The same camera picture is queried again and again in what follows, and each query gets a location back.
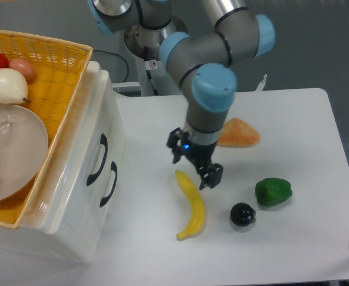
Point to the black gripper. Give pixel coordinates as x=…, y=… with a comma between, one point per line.
x=198, y=147

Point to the white drawer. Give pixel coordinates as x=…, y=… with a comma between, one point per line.
x=99, y=213
x=97, y=139

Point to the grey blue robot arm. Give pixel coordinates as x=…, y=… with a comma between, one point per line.
x=200, y=67

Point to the white drawer cabinet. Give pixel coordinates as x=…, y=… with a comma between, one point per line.
x=32, y=236

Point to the orange toy melon slice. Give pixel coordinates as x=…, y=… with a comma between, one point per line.
x=238, y=134

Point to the yellow toy banana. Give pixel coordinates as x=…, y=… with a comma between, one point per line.
x=198, y=211

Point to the black toy eggplant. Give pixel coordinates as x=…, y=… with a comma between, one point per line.
x=242, y=214

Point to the green toy bell pepper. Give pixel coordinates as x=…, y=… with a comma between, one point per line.
x=272, y=191

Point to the yellow wicker basket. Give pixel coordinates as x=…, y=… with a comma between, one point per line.
x=59, y=66

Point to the beige plate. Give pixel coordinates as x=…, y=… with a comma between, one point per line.
x=23, y=152

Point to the pink toy peach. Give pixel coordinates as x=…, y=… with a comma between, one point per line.
x=24, y=67

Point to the white toy pear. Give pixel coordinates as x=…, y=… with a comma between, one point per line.
x=13, y=87

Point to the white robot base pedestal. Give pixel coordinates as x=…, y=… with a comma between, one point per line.
x=150, y=77

